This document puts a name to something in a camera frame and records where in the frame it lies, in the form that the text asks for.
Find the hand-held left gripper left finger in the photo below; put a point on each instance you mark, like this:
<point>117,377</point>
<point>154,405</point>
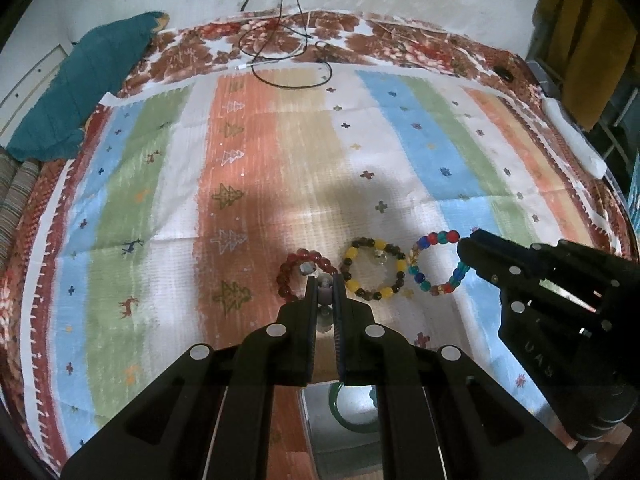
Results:
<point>312,305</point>

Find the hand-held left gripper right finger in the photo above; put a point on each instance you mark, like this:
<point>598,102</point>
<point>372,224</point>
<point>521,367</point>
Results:
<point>340,310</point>

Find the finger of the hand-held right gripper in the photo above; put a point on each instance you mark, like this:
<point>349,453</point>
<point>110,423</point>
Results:
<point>482,260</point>
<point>505,250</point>

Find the grey jewelry box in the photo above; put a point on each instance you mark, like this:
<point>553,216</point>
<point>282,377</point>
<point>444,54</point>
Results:
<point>345,452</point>

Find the green bangle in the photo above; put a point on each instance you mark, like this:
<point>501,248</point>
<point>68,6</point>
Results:
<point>336,410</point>

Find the striped patterned mat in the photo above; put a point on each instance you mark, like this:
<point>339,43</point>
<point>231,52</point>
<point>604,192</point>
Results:
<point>310,170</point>

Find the yellow cloth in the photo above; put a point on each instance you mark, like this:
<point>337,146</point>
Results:
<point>582,35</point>

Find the floral brown blanket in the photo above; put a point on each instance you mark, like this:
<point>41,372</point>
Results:
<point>350,30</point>

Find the striped grey cushion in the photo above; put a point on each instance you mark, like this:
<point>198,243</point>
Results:
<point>17,195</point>

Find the teal cloth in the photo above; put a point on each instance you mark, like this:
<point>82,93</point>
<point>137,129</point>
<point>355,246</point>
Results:
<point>85,80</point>

